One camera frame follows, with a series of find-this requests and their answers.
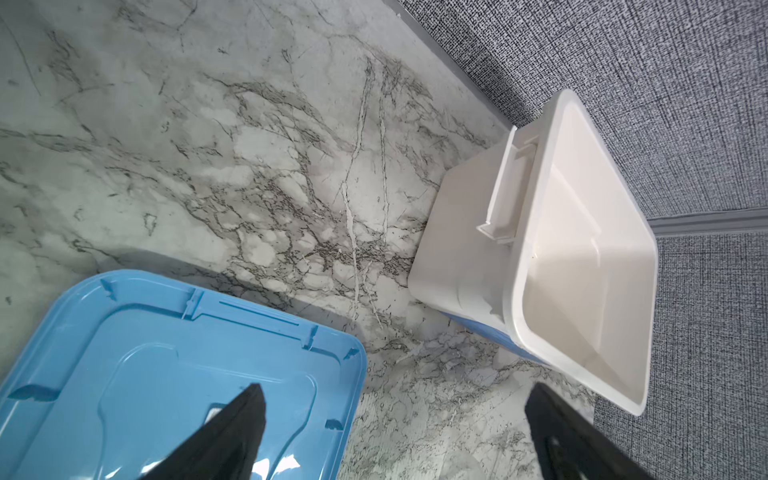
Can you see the blue plastic bin lid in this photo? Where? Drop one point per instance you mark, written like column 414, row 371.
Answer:
column 127, row 365

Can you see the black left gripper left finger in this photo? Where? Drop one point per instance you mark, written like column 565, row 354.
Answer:
column 225, row 447

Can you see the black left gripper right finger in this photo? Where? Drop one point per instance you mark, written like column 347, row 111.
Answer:
column 568, row 446

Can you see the white plastic storage bin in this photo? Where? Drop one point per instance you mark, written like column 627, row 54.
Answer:
column 538, row 245

